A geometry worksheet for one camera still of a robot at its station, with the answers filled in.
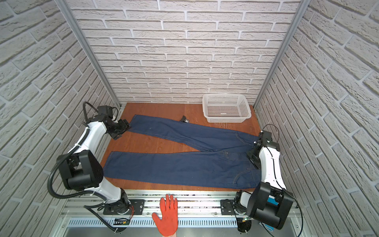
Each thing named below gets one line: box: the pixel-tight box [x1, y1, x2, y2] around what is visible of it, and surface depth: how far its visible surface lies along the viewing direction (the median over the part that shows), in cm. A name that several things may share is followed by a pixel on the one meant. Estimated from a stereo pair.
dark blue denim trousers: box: [103, 114, 263, 190], surface depth 92 cm
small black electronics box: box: [113, 217, 131, 226], surface depth 74 cm
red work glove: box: [151, 193, 179, 237], surface depth 72 cm
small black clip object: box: [180, 115, 190, 123], surface depth 112 cm
